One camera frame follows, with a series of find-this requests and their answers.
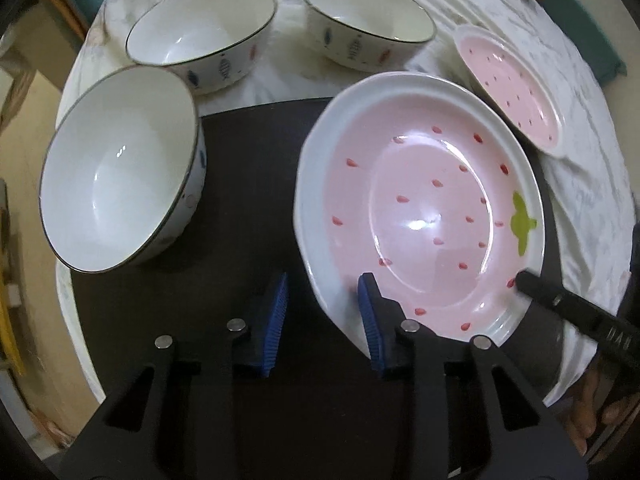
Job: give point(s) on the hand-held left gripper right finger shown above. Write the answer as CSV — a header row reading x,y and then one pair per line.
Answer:
x,y
371,320

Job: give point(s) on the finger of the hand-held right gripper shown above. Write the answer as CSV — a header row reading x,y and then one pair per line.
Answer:
x,y
550,300

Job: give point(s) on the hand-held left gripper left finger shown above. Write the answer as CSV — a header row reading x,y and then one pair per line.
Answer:
x,y
274,320

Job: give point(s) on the large pink strawberry plate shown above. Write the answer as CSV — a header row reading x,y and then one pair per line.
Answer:
x,y
425,200

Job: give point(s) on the white ceramic bowl fish print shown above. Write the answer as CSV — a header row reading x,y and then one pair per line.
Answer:
x,y
115,170
365,10
200,25

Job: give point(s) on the small pink strawberry plate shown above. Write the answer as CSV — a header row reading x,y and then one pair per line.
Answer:
x,y
510,85

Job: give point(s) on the person's right hand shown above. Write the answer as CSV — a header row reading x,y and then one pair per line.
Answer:
x,y
590,410

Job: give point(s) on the white bear print tablecloth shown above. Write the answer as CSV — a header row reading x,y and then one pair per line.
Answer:
x,y
575,185

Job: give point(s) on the dark brown leather placemat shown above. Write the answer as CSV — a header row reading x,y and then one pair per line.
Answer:
x,y
250,185

